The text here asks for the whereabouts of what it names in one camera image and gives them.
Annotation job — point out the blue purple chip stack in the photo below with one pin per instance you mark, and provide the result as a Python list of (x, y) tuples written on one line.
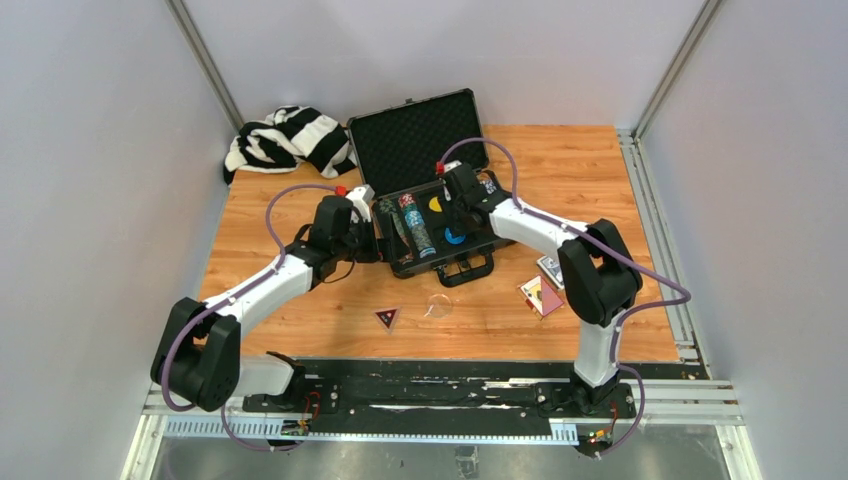
[(489, 185)]

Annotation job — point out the black white striped cloth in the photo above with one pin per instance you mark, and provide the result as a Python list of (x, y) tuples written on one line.
[(289, 137)]

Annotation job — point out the triangular all in marker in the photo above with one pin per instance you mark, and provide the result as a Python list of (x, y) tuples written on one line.
[(388, 317)]

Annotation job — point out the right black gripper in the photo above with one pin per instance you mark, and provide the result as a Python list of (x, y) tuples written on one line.
[(464, 227)]

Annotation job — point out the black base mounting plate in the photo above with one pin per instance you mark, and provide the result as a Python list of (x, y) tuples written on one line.
[(444, 398)]

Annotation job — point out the left aluminium corner post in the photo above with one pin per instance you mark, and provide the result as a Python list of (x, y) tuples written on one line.
[(194, 38)]

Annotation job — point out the black poker set case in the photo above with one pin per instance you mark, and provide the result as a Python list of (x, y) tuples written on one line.
[(397, 149)]

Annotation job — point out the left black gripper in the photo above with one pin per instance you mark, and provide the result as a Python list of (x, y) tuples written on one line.
[(372, 254)]

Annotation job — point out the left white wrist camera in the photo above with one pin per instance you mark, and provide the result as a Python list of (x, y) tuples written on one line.
[(361, 198)]

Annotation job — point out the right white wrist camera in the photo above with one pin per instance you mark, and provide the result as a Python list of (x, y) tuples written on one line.
[(442, 167)]

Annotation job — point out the red playing card box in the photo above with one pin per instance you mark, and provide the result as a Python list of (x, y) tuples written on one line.
[(540, 296)]

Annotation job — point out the right aluminium corner post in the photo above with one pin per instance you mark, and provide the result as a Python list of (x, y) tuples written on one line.
[(693, 37)]

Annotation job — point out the aluminium frame rail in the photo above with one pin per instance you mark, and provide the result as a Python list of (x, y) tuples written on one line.
[(659, 244)]

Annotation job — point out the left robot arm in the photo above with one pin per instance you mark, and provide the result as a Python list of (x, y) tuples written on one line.
[(199, 357)]

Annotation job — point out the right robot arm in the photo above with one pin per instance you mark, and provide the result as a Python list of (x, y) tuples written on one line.
[(600, 282)]

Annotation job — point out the clear acrylic dealer button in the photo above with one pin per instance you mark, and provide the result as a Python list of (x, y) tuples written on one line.
[(438, 306)]

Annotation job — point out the green chip stack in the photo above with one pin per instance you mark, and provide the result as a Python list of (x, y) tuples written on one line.
[(388, 208)]

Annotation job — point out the aluminium corner post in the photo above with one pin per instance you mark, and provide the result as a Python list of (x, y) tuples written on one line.
[(693, 37), (194, 38)]

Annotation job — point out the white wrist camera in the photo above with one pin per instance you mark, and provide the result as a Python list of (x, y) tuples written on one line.
[(361, 198), (442, 167)]

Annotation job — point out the blue playing card box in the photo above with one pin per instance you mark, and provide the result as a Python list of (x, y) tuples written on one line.
[(552, 270)]

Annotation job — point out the yellow dealer button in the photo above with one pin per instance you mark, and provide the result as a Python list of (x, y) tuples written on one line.
[(434, 205)]

